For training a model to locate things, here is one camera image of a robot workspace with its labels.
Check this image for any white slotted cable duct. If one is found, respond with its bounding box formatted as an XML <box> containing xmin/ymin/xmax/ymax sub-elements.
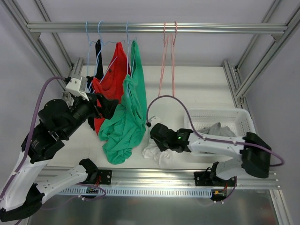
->
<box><xmin>59</xmin><ymin>186</ymin><xmax>212</xmax><ymax>198</ymax></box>

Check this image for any blue hanger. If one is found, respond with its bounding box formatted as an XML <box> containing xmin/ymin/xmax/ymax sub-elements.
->
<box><xmin>126</xmin><ymin>21</ymin><xmax>132</xmax><ymax>97</ymax></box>
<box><xmin>85</xmin><ymin>21</ymin><xmax>98</xmax><ymax>77</ymax></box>
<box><xmin>95</xmin><ymin>21</ymin><xmax>113</xmax><ymax>79</ymax></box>

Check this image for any aluminium hanging rail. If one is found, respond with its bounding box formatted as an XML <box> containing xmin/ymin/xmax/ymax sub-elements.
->
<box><xmin>27</xmin><ymin>22</ymin><xmax>288</xmax><ymax>35</ymax></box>

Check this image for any green tank top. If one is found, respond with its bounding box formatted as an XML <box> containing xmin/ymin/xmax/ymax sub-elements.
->
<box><xmin>98</xmin><ymin>40</ymin><xmax>147</xmax><ymax>165</ymax></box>

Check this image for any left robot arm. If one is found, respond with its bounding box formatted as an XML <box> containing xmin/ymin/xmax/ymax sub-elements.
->
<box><xmin>0</xmin><ymin>93</ymin><xmax>119</xmax><ymax>222</ymax></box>

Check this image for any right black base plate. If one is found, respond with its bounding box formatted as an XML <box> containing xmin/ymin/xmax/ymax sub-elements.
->
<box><xmin>194</xmin><ymin>171</ymin><xmax>236</xmax><ymax>187</ymax></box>

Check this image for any front aluminium rail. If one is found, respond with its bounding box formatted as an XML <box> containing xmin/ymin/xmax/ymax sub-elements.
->
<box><xmin>35</xmin><ymin>166</ymin><xmax>281</xmax><ymax>190</ymax></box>

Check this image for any red tank top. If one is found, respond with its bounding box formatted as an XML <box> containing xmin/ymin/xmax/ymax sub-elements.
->
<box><xmin>90</xmin><ymin>42</ymin><xmax>131</xmax><ymax>136</ymax></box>

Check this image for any white tank top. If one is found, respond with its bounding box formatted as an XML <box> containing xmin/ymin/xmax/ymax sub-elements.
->
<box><xmin>142</xmin><ymin>126</ymin><xmax>172</xmax><ymax>167</ymax></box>

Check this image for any pink hanger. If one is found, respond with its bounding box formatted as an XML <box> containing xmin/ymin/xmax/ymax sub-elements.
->
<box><xmin>171</xmin><ymin>21</ymin><xmax>178</xmax><ymax>97</ymax></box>
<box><xmin>158</xmin><ymin>23</ymin><xmax>169</xmax><ymax>96</ymax></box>

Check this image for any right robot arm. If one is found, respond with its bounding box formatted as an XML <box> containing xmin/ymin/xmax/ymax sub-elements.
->
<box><xmin>150</xmin><ymin>123</ymin><xmax>271</xmax><ymax>186</ymax></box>

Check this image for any grey tank top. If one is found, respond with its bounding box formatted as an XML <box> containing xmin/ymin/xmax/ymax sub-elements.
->
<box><xmin>197</xmin><ymin>122</ymin><xmax>236</xmax><ymax>140</ymax></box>

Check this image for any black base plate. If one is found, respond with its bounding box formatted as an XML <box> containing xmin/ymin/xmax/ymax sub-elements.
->
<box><xmin>88</xmin><ymin>169</ymin><xmax>112</xmax><ymax>185</ymax></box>
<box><xmin>194</xmin><ymin>171</ymin><xmax>236</xmax><ymax>187</ymax></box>

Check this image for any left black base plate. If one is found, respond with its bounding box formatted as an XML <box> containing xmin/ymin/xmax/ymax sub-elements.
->
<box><xmin>88</xmin><ymin>169</ymin><xmax>112</xmax><ymax>185</ymax></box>

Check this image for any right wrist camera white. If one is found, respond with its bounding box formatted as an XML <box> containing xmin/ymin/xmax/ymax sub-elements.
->
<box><xmin>146</xmin><ymin>116</ymin><xmax>161</xmax><ymax>128</ymax></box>

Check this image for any black tank top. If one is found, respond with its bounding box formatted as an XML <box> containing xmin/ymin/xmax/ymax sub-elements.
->
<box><xmin>86</xmin><ymin>39</ymin><xmax>104</xmax><ymax>84</ymax></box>

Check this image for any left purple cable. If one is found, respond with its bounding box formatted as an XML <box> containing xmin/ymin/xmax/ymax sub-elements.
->
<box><xmin>0</xmin><ymin>76</ymin><xmax>106</xmax><ymax>225</ymax></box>

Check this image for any white plastic basket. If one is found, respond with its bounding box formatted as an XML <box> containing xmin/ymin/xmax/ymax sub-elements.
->
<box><xmin>183</xmin><ymin>108</ymin><xmax>256</xmax><ymax>156</ymax></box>

